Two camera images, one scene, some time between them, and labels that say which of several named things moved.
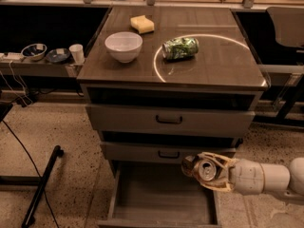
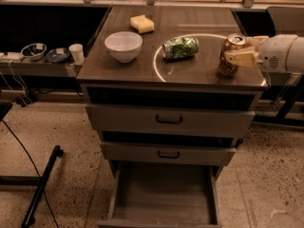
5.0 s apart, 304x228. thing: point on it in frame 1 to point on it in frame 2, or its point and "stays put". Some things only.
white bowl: (124, 46) stays put
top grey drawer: (142, 118) stays put
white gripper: (248, 176) to (275, 53)
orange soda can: (202, 169) to (233, 42)
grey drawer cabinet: (161, 83) stays put
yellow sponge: (142, 24) stays put
